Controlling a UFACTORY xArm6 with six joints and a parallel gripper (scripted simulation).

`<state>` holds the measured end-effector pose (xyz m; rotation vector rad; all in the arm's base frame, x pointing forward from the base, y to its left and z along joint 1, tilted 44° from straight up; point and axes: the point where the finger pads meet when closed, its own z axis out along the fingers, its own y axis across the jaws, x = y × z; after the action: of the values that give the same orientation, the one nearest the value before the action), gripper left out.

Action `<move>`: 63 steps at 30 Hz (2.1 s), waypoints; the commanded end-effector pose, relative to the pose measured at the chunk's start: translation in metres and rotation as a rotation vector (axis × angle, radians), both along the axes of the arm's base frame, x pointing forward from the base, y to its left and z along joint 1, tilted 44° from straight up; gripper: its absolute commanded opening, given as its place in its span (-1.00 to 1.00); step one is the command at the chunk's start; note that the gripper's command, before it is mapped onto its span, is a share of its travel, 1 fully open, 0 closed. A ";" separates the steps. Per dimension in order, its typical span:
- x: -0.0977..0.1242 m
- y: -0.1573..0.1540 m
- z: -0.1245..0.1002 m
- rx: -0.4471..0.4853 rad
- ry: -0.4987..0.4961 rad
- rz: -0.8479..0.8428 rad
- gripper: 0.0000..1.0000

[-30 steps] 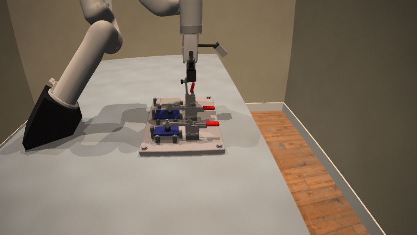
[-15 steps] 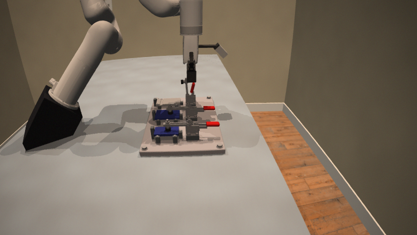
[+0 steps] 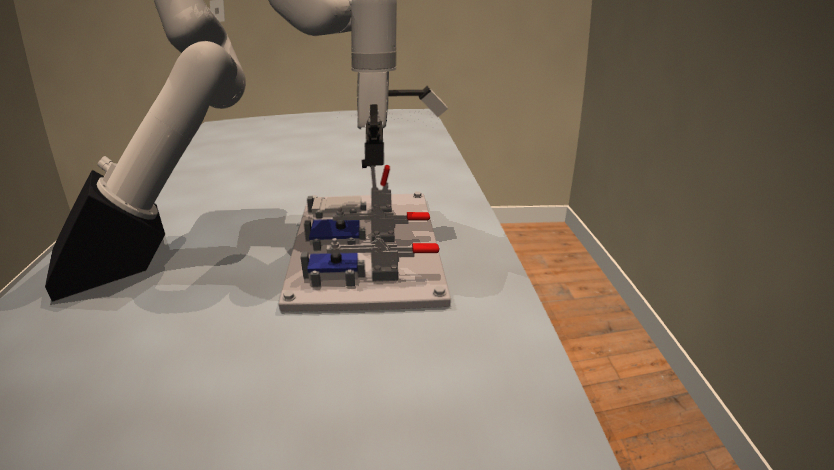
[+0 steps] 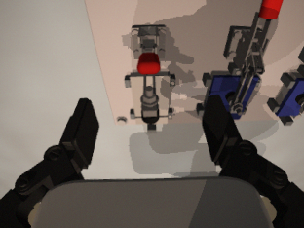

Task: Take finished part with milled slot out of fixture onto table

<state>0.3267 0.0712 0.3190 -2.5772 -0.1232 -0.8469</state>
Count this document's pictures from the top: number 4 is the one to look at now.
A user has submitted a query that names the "dark blue flat block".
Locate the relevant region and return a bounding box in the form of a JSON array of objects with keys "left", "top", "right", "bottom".
[{"left": 203, "top": 71, "right": 259, "bottom": 120}]

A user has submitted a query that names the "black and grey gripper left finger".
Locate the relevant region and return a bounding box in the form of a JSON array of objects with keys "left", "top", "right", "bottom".
[{"left": 0, "top": 98, "right": 99, "bottom": 228}]

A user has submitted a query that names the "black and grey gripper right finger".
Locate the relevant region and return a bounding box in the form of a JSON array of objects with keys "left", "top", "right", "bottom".
[{"left": 202, "top": 95, "right": 304, "bottom": 228}]

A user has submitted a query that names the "blue flat rectangular block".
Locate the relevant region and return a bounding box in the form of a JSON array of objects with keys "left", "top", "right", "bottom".
[{"left": 275, "top": 72, "right": 304, "bottom": 117}]

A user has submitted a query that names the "grey fixture plate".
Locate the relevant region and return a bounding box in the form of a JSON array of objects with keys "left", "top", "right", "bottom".
[{"left": 84, "top": 0, "right": 304, "bottom": 125}]

